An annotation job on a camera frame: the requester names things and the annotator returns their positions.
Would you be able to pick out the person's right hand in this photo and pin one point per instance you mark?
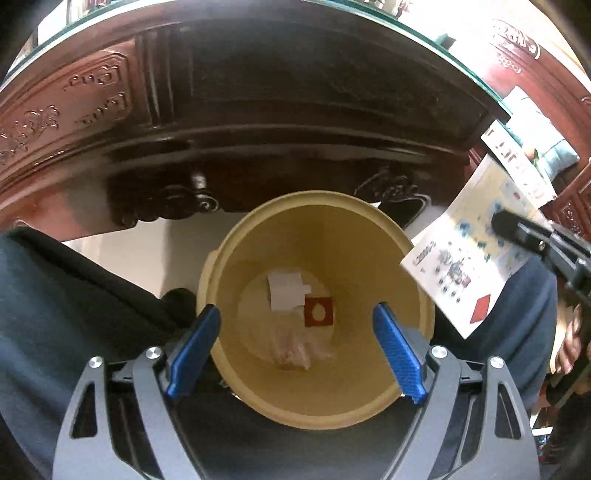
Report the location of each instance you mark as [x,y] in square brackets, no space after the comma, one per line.
[575,341]

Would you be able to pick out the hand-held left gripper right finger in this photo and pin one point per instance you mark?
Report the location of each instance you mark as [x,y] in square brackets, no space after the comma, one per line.
[397,355]

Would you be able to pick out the yellow plastic waste bin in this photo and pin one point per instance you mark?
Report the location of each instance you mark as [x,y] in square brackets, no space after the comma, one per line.
[323,240]

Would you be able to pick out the white paper piece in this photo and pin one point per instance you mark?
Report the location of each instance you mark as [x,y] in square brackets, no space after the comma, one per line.
[286,290]

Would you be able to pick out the printed paper sheet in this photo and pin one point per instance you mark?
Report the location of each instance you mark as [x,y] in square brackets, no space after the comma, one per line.
[461,258]

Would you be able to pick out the red square card with hole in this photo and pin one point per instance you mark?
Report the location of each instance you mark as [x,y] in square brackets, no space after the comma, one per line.
[309,304]

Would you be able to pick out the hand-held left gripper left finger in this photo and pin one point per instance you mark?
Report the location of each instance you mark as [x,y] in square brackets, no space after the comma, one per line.
[196,350]

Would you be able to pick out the clear plastic wrapper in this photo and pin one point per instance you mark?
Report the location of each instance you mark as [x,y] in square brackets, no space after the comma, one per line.
[295,346]

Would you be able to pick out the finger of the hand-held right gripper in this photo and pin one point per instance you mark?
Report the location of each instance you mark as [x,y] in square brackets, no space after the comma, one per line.
[517,228]

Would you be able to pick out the teal floral cushion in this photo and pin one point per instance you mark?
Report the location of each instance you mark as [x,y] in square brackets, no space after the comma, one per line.
[551,147]

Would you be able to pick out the carved dark wooden table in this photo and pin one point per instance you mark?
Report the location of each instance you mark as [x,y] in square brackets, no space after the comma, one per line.
[231,92]

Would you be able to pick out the person's left leg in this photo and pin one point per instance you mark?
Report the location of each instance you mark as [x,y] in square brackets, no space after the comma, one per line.
[69,300]

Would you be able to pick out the carved wooden chair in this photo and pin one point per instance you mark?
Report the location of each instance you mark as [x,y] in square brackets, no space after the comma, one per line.
[512,46]

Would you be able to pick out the seat cushion with patterned border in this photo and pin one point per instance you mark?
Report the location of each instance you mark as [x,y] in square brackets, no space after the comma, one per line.
[512,159]

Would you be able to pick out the person's right leg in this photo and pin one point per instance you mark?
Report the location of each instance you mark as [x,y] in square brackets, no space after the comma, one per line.
[521,318]

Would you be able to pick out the person's leg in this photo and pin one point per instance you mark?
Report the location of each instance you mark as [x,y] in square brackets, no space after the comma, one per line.
[521,318]
[69,300]

